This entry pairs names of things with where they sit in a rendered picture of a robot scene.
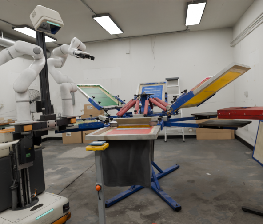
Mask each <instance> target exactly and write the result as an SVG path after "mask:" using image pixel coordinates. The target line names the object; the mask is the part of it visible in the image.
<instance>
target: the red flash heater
mask: <svg viewBox="0 0 263 224"><path fill-rule="evenodd" d="M217 115H218V119H247V120H263V106H261V107H246V108H244V107H229V108H223V109H219V110H217Z"/></svg>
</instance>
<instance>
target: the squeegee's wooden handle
mask: <svg viewBox="0 0 263 224"><path fill-rule="evenodd" d="M149 121H151V117H149V118H123V119H116V122H117V123H118V125H127V124H149Z"/></svg>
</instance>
